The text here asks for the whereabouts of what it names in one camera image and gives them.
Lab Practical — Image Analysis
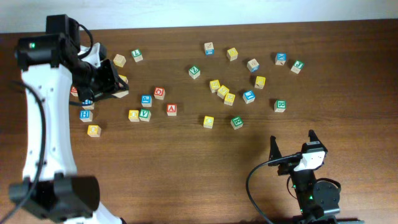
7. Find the green R letter block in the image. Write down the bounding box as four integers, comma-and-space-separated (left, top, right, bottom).
231, 116, 244, 130

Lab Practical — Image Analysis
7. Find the red A letter block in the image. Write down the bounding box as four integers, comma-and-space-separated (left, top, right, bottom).
166, 103, 177, 116

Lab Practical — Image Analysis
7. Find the yellow C letter block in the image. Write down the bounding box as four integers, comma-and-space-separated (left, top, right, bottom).
203, 116, 214, 129

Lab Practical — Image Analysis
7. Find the red I letter block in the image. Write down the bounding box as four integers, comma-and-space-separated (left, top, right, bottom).
113, 90, 129, 98

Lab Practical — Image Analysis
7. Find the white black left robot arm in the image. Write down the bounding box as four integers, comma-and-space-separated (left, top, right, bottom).
9, 14, 129, 223

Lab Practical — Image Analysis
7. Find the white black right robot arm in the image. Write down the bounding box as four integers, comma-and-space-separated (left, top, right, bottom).
269, 129, 364, 223

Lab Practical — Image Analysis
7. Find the yellow G letter block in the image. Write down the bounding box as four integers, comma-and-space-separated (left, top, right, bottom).
119, 75, 128, 84

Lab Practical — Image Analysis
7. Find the plain wood yellow block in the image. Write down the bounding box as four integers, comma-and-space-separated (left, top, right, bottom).
113, 54, 126, 68

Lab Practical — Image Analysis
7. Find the blue H block upper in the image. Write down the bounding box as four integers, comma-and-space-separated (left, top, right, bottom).
81, 100, 95, 110

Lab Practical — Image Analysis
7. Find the red M letter block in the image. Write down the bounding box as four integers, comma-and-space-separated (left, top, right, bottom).
70, 86, 78, 97

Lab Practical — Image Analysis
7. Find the blue H letter block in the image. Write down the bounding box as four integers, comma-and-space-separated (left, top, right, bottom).
80, 110, 93, 122

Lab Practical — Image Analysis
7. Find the green L letter block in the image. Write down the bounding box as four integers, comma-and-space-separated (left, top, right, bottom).
131, 49, 143, 62

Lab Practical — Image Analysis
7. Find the yellow O letter block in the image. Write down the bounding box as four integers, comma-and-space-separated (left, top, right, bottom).
128, 110, 140, 122

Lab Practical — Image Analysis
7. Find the blue P letter block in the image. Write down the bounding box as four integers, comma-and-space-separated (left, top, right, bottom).
141, 95, 152, 108

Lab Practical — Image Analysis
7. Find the green R block right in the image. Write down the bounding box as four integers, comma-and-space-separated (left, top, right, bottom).
274, 100, 287, 113

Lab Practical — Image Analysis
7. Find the yellow D letter block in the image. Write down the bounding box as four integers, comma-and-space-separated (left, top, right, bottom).
87, 124, 101, 138

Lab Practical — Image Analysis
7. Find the green V letter block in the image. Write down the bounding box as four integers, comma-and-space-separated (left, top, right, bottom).
139, 108, 152, 122

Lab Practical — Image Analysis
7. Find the red Q letter block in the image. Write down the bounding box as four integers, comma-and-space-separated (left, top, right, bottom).
154, 87, 165, 100

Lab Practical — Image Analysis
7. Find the blue I letter block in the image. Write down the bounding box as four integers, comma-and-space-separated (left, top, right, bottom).
243, 90, 256, 104

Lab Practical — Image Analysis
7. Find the yellow E letter block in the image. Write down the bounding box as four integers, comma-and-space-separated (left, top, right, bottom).
224, 93, 236, 106

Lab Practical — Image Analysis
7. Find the yellow block right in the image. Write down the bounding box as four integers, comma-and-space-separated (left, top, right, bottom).
254, 76, 266, 89

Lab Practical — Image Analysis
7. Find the green J letter block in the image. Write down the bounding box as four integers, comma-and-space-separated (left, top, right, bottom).
290, 60, 305, 74

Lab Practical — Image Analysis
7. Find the yellow M letter block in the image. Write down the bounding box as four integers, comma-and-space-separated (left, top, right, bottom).
217, 85, 229, 99

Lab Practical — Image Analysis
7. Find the blue K letter block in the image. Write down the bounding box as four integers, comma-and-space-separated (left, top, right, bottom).
275, 52, 287, 65

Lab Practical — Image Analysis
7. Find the green Z letter block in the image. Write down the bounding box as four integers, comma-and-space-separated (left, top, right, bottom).
188, 65, 200, 79

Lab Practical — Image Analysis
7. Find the wood block blue D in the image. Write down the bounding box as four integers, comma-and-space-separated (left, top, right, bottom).
247, 59, 259, 72

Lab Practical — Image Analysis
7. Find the yellow S letter block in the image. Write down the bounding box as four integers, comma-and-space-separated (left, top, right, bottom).
210, 80, 221, 93

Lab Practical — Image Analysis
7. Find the yellow block top centre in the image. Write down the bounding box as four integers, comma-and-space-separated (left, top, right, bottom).
226, 47, 238, 61

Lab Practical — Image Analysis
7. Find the blue sided wood block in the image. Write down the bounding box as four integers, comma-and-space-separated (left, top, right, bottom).
204, 42, 215, 55

